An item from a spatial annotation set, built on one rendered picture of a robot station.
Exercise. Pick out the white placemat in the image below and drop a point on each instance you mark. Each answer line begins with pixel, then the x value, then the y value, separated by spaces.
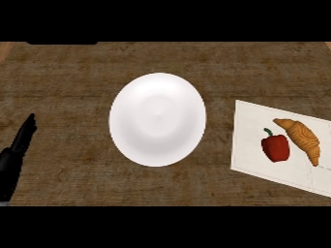
pixel 292 145

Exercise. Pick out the white oval plate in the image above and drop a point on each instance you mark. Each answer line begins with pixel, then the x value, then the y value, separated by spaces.
pixel 156 119

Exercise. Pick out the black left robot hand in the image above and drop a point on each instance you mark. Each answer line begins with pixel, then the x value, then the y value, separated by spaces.
pixel 6 164

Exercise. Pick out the red bell pepper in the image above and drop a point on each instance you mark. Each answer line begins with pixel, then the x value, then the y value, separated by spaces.
pixel 276 148

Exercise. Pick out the golden brown croissant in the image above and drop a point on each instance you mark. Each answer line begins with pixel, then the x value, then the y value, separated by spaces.
pixel 304 137

